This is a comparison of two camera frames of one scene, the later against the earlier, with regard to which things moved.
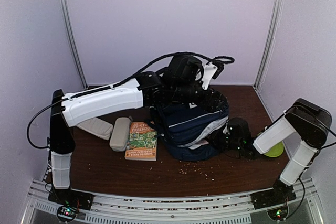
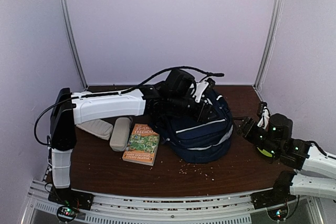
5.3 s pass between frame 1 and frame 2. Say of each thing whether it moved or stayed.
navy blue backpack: stayed
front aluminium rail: stayed
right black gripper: moved
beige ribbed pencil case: stayed
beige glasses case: stayed
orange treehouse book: moved
